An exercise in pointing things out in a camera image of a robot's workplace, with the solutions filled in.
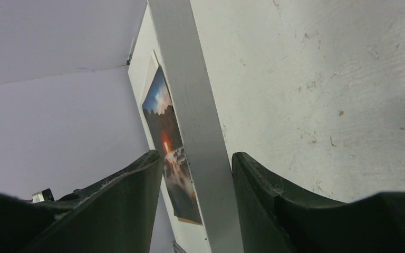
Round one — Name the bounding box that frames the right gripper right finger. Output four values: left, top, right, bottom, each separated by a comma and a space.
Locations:
232, 152, 405, 252

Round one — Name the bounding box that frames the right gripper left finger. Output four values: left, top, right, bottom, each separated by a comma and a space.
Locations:
0, 150, 164, 252

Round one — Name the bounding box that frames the brown cardboard backing board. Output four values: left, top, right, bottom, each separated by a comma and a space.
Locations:
177, 217, 203, 226

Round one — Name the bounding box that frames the white picture frame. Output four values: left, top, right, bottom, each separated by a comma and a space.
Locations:
148, 1, 244, 252

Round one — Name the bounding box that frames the landscape photo print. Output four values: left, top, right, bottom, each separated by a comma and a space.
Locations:
141, 67, 202, 221

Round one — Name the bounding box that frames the cream white mat board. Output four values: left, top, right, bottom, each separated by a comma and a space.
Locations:
140, 50, 160, 104

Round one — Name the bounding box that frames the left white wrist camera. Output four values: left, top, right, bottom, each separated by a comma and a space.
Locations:
32, 188, 55, 203

